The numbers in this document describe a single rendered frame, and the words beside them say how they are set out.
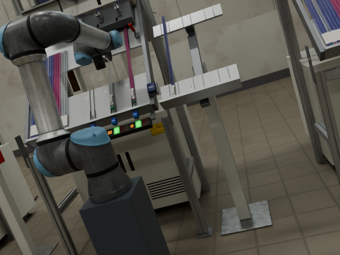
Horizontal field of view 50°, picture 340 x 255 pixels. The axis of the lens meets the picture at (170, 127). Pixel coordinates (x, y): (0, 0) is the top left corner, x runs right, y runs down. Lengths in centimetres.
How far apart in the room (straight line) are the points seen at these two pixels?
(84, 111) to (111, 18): 53
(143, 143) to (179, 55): 326
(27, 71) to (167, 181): 116
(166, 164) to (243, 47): 333
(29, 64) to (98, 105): 63
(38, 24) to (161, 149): 110
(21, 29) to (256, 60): 424
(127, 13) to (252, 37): 334
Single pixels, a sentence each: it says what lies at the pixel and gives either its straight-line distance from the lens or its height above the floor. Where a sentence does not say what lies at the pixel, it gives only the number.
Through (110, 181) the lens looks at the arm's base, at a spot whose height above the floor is 61.
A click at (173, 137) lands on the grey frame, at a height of 54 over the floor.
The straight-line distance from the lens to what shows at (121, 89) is 184.
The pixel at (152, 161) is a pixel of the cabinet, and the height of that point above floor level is 36.
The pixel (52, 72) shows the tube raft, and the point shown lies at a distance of 212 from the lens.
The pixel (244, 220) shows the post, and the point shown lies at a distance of 195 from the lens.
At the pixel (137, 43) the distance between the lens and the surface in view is 198.
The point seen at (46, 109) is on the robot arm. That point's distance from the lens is 128.
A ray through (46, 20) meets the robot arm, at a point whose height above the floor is 115.
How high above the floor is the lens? 97
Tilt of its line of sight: 13 degrees down
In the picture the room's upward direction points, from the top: 19 degrees counter-clockwise
